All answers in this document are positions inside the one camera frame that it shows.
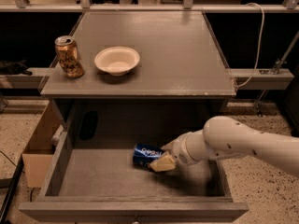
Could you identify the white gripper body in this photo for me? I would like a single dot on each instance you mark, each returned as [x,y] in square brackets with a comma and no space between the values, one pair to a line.
[179,150]

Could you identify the blue pepsi can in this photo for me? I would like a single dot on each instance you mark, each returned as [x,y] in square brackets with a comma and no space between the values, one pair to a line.
[144,154]

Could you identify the grey cabinet with top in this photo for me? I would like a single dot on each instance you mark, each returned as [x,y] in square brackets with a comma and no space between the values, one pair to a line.
[180,68]

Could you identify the gold beverage can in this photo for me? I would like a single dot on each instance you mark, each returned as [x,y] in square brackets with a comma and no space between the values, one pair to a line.
[68,57]

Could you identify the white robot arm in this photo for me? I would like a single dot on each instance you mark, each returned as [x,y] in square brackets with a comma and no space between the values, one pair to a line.
[226,138]

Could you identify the white paper bowl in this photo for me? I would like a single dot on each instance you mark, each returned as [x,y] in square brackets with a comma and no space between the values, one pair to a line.
[117,61]

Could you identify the black cloth on rail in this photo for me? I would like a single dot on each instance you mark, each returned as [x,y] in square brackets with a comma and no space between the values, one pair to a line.
[14,68]

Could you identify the open grey top drawer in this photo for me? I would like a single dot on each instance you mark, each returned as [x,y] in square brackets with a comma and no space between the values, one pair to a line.
[92,177]

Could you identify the cardboard box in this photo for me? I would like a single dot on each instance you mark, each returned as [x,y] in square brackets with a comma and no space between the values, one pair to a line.
[38,153]

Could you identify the metal frame rail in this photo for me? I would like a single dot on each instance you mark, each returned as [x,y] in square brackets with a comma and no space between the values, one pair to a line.
[276,78]

